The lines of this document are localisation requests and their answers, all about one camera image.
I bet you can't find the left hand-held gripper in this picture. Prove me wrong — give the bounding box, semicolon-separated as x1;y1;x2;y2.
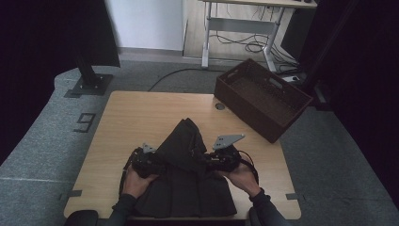
131;143;164;178

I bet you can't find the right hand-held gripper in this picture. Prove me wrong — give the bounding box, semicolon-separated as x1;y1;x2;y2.
205;134;247;173

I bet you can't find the black pleated skirt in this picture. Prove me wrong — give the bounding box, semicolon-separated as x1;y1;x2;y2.
133;118;238;218

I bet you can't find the brown woven basket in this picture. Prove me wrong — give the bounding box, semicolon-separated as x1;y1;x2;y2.
214;58;314;144

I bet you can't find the person's left hand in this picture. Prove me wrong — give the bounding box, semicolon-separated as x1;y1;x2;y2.
121;166;159;200

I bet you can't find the person's right hand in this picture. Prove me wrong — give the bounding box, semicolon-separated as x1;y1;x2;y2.
219;163;262;198

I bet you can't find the white power strip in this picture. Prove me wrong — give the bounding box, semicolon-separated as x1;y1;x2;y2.
281;74;301;84

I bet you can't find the black computer tower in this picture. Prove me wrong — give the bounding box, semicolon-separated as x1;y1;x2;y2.
280;8;314;60

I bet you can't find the dark curtain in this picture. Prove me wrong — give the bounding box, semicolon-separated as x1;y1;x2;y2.
0;0;120;164
297;0;399;208

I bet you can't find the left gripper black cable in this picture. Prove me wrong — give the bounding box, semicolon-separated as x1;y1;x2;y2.
119;149;139;196

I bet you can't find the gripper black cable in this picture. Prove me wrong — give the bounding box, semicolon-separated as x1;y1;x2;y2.
238;150;260;185
119;149;139;196

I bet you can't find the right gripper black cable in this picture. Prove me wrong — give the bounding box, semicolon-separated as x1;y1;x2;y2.
238;150;260;185

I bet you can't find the black floor cable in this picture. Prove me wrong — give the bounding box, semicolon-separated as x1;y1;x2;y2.
147;68;227;92

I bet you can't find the black stand with base plate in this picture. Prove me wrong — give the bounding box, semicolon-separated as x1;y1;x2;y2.
70;46;115;97

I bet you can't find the tangle of black cables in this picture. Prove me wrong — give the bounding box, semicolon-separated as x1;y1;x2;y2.
213;31;299;74

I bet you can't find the black slanted stand post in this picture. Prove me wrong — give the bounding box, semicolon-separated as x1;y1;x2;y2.
295;0;361;111

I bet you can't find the white desk frame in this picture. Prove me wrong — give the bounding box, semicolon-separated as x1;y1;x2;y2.
200;0;318;73

